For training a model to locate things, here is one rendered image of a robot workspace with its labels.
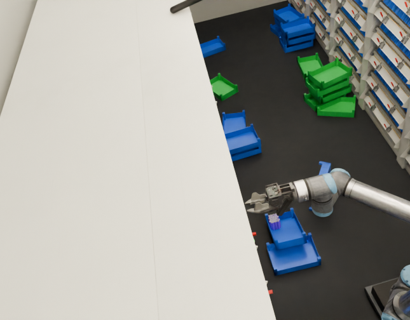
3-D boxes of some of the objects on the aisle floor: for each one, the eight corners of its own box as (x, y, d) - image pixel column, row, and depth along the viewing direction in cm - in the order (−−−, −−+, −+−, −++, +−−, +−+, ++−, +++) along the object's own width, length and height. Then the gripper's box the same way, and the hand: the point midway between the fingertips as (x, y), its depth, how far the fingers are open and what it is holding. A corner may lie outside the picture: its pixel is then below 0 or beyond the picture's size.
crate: (310, 239, 276) (310, 232, 271) (321, 265, 262) (321, 258, 256) (266, 249, 277) (266, 242, 271) (274, 275, 263) (274, 270, 257)
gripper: (290, 175, 174) (241, 188, 176) (297, 195, 167) (246, 208, 168) (291, 188, 181) (243, 200, 182) (299, 207, 173) (249, 220, 174)
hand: (249, 207), depth 177 cm, fingers open, 3 cm apart
